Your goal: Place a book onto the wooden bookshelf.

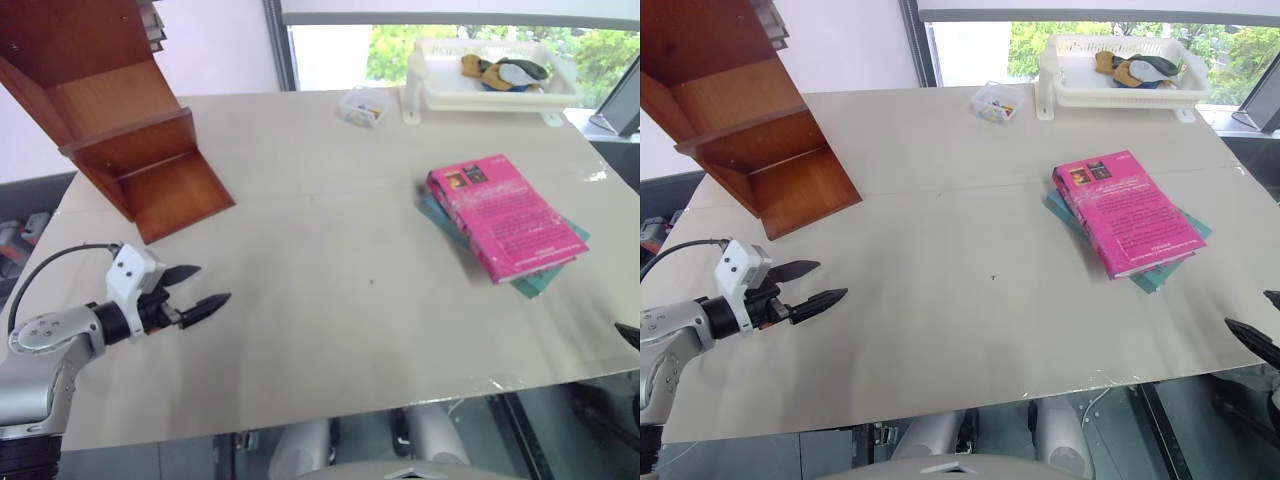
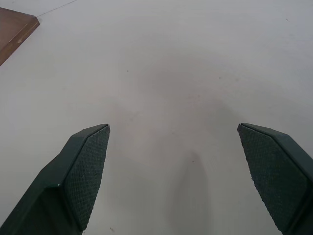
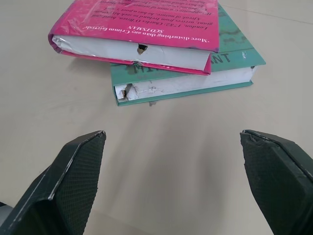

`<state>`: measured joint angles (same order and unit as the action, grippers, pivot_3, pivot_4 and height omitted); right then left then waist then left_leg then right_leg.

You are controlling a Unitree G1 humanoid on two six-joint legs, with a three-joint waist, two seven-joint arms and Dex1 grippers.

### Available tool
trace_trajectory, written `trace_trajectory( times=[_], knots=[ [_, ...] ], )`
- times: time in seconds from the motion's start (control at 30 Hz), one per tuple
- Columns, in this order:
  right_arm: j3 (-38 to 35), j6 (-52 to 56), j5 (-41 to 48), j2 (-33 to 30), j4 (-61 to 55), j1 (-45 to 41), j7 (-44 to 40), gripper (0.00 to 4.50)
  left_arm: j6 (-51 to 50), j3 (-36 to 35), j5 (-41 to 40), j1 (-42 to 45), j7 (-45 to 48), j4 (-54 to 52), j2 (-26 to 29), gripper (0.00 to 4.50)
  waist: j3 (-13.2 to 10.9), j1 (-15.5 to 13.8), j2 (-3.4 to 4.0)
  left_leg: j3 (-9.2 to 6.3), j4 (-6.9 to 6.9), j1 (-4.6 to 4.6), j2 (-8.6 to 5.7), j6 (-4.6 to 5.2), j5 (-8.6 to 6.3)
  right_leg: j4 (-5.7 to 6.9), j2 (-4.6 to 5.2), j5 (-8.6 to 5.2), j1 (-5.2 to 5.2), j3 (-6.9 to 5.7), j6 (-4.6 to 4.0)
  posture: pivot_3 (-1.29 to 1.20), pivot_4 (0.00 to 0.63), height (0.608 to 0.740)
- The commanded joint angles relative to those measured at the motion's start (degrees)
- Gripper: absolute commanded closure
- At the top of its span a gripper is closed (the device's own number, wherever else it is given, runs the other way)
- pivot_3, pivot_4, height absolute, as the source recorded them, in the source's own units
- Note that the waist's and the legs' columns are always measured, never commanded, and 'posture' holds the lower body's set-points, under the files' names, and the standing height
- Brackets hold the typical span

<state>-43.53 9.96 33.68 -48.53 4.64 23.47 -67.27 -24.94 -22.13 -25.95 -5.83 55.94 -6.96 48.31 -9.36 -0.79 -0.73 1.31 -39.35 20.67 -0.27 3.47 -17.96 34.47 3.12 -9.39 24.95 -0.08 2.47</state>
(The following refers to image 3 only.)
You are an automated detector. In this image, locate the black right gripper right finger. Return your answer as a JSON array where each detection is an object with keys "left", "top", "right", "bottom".
[{"left": 240, "top": 129, "right": 313, "bottom": 235}]

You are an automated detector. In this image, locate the pink hardcover book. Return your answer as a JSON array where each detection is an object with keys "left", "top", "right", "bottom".
[{"left": 47, "top": 0, "right": 221, "bottom": 76}]

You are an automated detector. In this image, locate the teal hardcover book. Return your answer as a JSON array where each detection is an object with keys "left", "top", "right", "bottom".
[{"left": 110, "top": 4, "right": 267, "bottom": 107}]

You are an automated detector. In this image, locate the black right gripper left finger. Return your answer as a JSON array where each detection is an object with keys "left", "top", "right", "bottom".
[{"left": 0, "top": 130, "right": 107, "bottom": 235}]

